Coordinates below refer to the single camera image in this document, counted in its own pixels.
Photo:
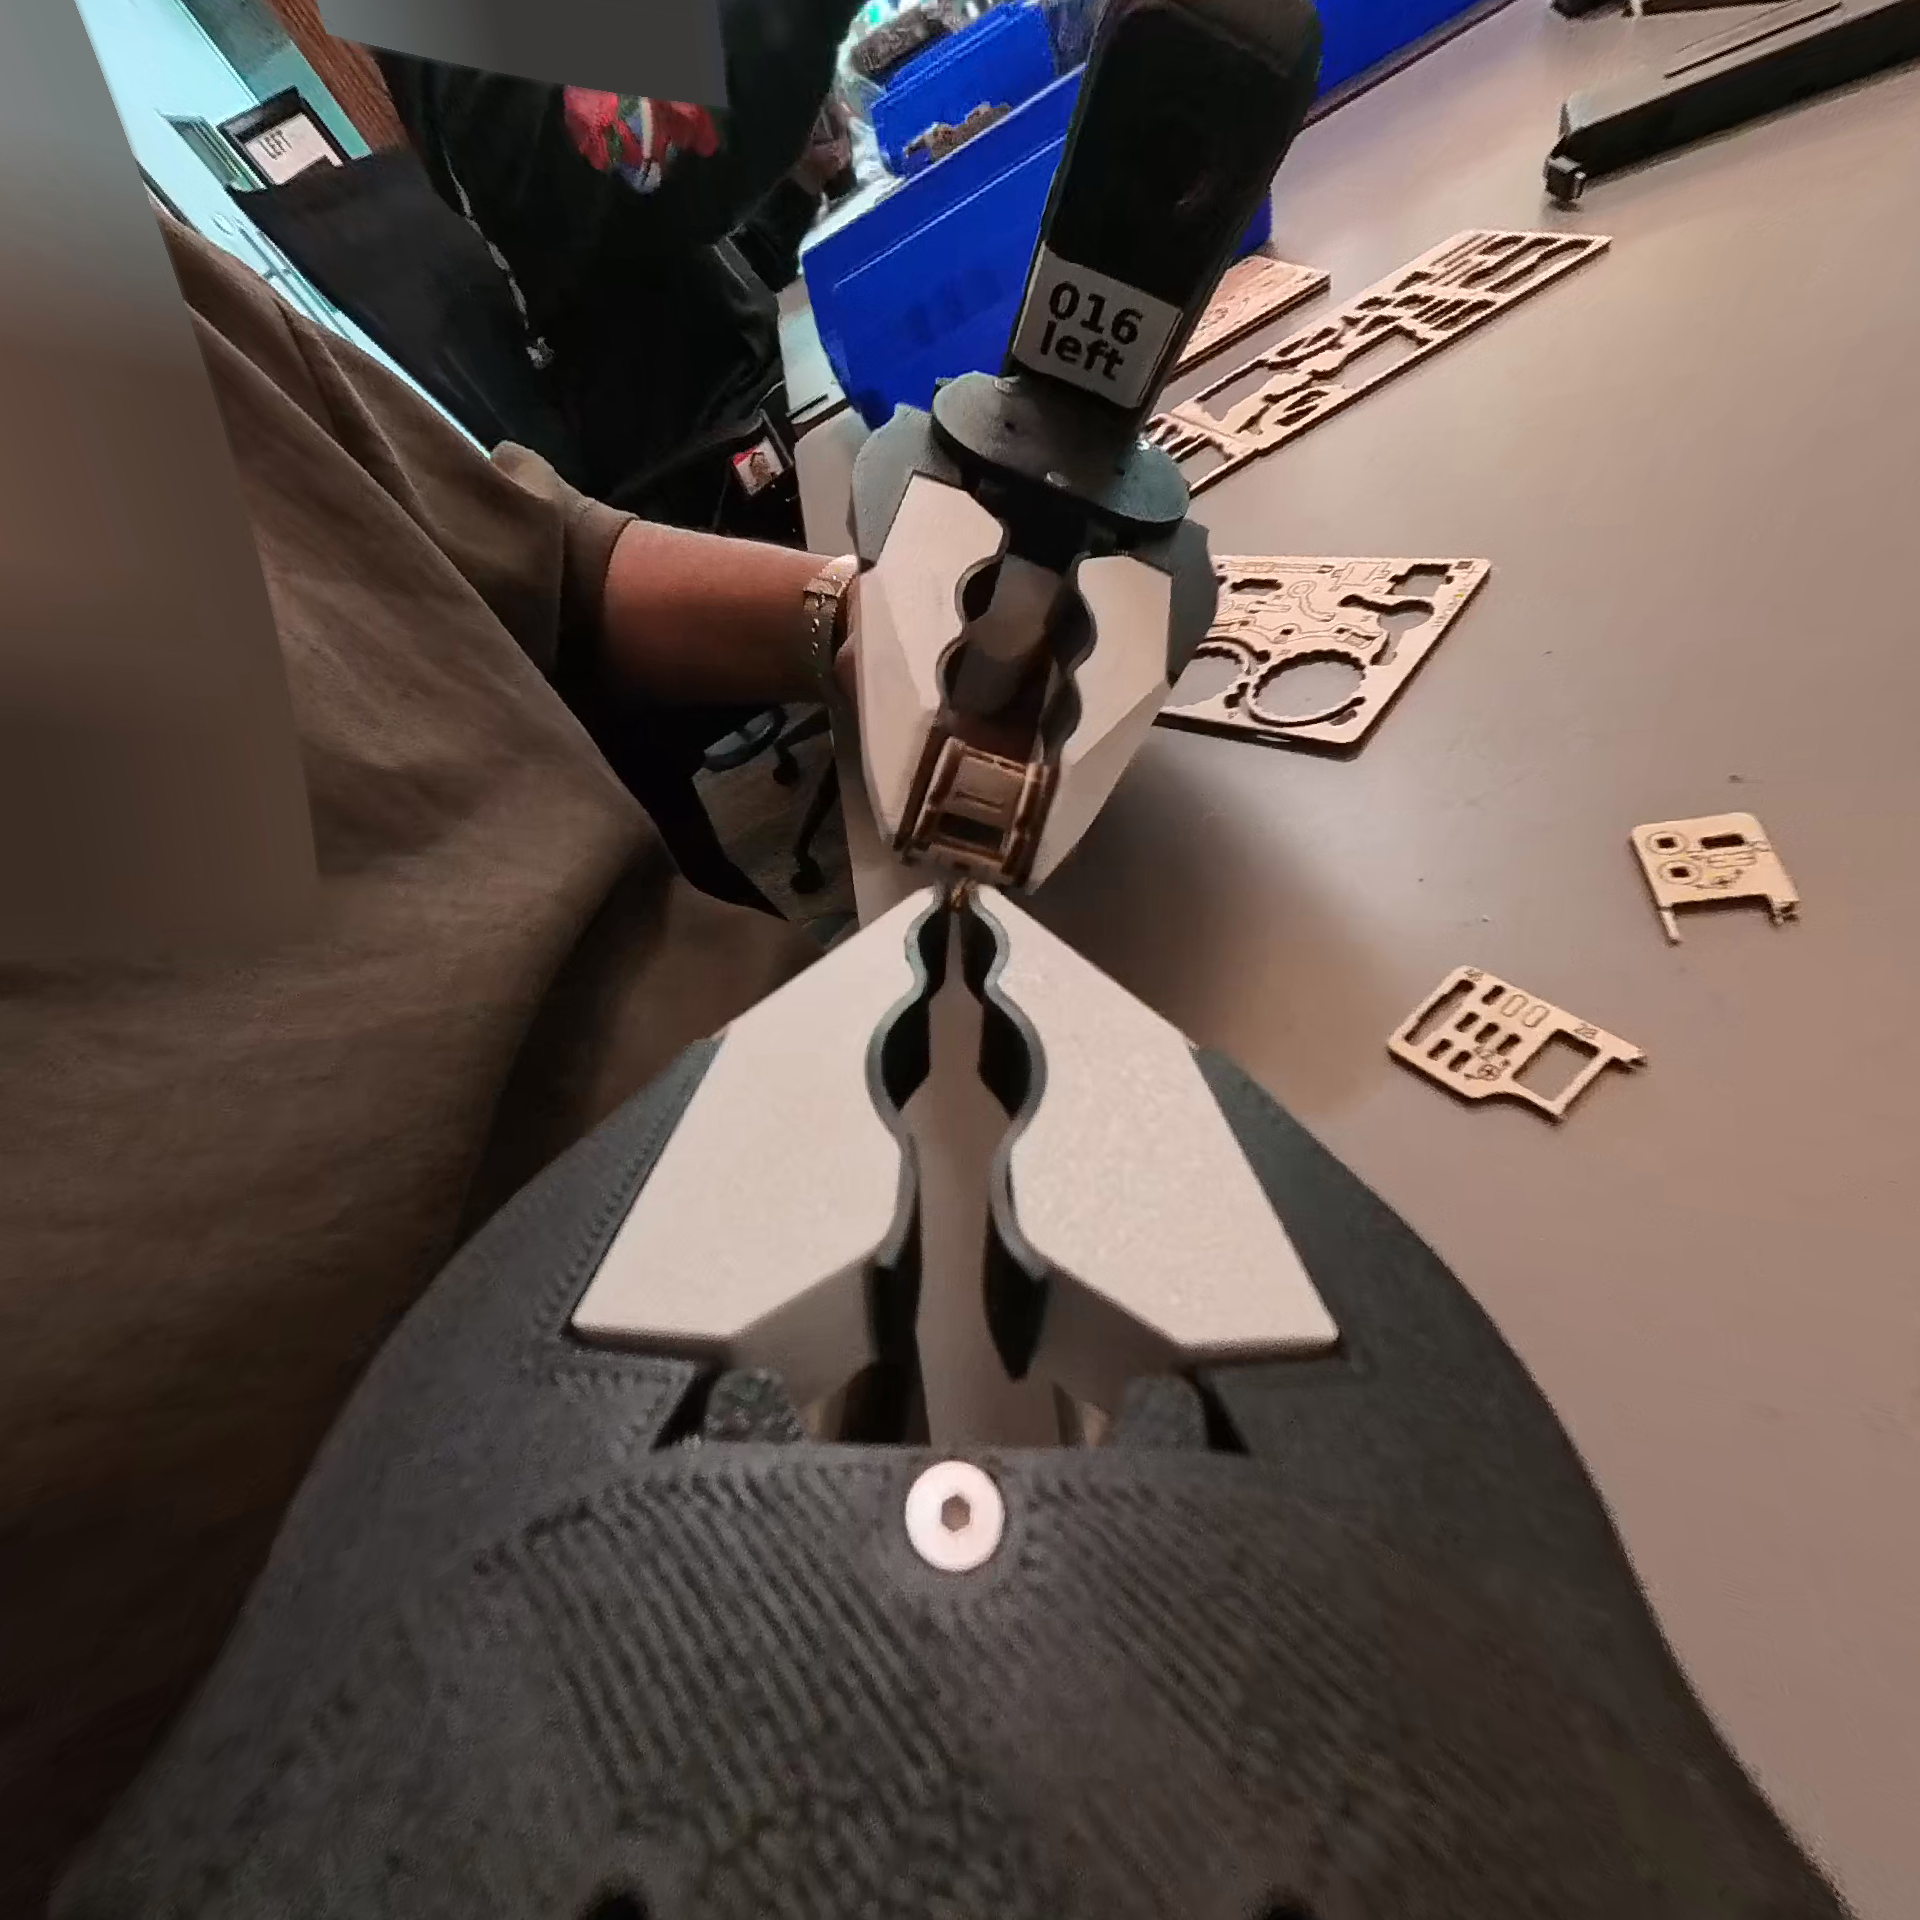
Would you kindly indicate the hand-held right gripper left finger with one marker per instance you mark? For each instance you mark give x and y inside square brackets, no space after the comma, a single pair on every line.
[750,1200]

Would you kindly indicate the black flat bar device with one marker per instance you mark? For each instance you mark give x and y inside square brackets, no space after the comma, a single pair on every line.
[1724,105]

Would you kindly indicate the person's left forearm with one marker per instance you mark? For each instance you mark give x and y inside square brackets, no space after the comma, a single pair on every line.
[704,615]

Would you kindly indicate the dark wooden puzzle sheet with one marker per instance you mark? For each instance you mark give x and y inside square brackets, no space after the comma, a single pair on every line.
[1259,307]

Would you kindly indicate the small wooden fret round holes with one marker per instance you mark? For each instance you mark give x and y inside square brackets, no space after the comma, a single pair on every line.
[1762,855]

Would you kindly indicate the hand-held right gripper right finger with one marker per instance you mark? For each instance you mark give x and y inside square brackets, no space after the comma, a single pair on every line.
[1155,1200]

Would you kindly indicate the small wooden box assembly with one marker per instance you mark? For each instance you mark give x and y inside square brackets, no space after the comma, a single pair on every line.
[974,811]

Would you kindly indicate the long wooden puzzle sheet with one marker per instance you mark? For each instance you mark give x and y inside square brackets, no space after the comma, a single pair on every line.
[1560,255]

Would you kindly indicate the wooden puzzle sheet gear holes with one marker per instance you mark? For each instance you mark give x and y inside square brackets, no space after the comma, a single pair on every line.
[1411,630]

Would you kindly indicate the black office chair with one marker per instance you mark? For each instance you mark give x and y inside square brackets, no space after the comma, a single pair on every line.
[779,780]

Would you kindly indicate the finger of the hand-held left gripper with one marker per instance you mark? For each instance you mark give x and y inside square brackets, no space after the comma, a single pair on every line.
[1124,661]
[900,630]

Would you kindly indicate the small wooden fret slotted holes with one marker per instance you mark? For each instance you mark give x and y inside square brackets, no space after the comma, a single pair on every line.
[1424,1043]

